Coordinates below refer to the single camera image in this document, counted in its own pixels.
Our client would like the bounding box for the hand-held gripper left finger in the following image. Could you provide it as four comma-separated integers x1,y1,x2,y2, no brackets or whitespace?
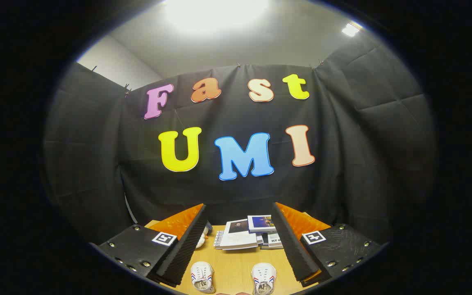
90,203,209,287

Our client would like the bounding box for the white book with dark photo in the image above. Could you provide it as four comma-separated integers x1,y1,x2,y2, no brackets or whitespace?
219,219,259,251

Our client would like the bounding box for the large ceiling light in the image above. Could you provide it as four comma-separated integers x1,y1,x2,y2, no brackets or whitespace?
164,0,269,35

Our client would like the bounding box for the small ceiling light panel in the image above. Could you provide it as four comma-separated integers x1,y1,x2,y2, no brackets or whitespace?
341,21,363,38

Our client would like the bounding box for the white striped canvas shoe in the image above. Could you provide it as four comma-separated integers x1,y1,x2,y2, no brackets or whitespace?
190,261,216,294
251,263,277,295

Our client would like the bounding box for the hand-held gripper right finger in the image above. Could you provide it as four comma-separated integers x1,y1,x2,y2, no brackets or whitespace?
271,202,385,287

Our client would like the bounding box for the book with blue photo cover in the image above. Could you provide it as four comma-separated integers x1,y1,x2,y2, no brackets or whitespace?
247,215,277,233

